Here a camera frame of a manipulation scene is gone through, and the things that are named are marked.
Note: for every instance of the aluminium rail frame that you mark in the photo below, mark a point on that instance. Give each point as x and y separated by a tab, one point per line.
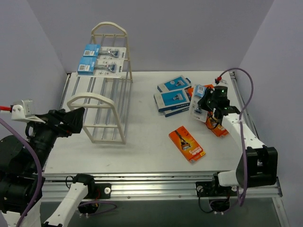
139	161

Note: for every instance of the blue harry's box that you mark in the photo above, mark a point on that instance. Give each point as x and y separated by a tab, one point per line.
179	82
175	100

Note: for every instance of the upper blue Harry's box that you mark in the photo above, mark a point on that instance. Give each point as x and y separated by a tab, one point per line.
179	82

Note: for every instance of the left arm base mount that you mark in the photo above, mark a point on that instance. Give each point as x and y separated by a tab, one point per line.
97	191

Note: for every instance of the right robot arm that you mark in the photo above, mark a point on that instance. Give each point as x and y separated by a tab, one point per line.
258	163

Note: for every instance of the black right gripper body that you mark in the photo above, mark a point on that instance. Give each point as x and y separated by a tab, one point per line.
206	101

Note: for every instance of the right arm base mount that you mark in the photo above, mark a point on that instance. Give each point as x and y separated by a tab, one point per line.
207	189

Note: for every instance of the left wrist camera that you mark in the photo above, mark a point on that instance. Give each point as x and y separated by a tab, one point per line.
24	111

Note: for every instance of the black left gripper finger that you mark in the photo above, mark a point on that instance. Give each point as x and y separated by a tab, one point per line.
56	115
72	121

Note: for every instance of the lower blue Harry's box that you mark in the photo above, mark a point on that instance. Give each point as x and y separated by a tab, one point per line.
175	100

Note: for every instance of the cream metal-rod shelf rack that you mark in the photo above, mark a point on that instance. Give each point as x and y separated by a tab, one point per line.
106	100

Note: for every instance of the blue Gillette razor blister pack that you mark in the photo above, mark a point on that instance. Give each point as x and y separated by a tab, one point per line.
103	52

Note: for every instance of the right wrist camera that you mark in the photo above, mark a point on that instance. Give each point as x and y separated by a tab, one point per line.
219	81

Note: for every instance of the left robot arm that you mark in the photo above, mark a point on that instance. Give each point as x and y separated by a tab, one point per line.
22	160

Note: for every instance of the orange Gillette Fusion box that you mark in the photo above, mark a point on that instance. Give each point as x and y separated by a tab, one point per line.
186	144

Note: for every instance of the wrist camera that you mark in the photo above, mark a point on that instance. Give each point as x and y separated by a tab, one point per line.
24	111
219	81

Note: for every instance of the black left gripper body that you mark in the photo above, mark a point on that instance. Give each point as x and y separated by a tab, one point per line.
59	120

